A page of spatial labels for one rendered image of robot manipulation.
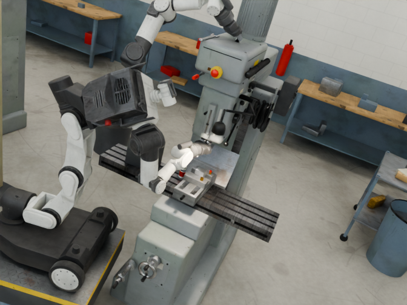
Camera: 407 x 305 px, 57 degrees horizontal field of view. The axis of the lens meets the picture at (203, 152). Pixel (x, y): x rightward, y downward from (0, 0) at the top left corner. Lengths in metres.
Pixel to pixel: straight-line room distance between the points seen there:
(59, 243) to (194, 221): 0.81
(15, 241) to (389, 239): 3.16
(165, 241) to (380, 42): 4.79
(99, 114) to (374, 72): 5.07
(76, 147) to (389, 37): 5.07
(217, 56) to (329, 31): 4.43
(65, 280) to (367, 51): 5.23
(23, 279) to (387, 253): 3.12
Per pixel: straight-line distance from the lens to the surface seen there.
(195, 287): 2.85
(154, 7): 2.00
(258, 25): 2.26
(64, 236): 2.50
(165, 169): 2.07
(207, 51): 1.94
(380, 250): 4.12
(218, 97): 2.11
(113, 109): 1.76
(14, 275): 2.53
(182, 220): 2.34
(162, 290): 2.51
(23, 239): 2.49
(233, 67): 1.91
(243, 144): 2.66
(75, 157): 2.14
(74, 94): 1.97
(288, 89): 2.30
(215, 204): 2.39
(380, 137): 6.59
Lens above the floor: 2.28
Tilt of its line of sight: 28 degrees down
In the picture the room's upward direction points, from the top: 16 degrees clockwise
